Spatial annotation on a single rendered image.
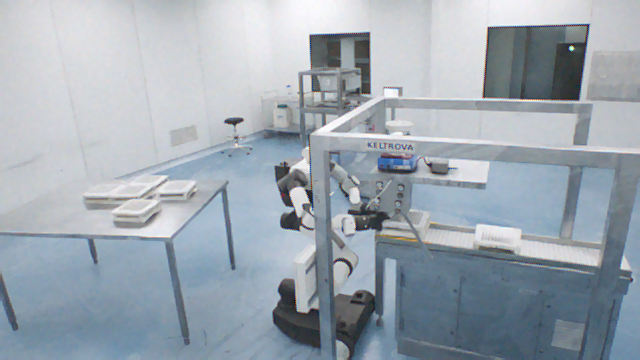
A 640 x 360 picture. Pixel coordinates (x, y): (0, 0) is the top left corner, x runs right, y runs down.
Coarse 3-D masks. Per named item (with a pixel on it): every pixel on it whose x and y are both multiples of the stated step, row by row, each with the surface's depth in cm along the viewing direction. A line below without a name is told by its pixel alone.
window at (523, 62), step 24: (576, 24) 599; (504, 48) 660; (528, 48) 642; (552, 48) 625; (576, 48) 608; (504, 72) 670; (528, 72) 652; (552, 72) 634; (576, 72) 617; (504, 96) 681; (528, 96) 662; (552, 96) 644; (576, 96) 626
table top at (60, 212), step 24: (48, 192) 365; (72, 192) 363; (216, 192) 350; (24, 216) 317; (48, 216) 315; (72, 216) 313; (96, 216) 311; (168, 216) 306; (192, 216) 306; (144, 240) 278; (168, 240) 275
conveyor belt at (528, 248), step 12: (432, 240) 258; (444, 240) 257; (456, 240) 257; (468, 240) 256; (456, 252) 245; (528, 252) 239; (540, 252) 239; (552, 252) 238; (564, 252) 237; (576, 252) 237; (588, 252) 236; (624, 264) 223
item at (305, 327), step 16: (288, 288) 310; (288, 304) 313; (336, 304) 316; (352, 304) 311; (368, 304) 313; (288, 320) 300; (304, 320) 300; (336, 320) 298; (352, 320) 294; (304, 336) 296; (320, 336) 290; (352, 336) 282
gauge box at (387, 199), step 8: (384, 184) 243; (392, 184) 241; (400, 184) 240; (408, 184) 239; (384, 192) 245; (392, 192) 243; (408, 192) 241; (384, 200) 246; (392, 200) 244; (408, 200) 243; (384, 208) 248; (392, 208) 246; (400, 208) 244; (408, 208) 245
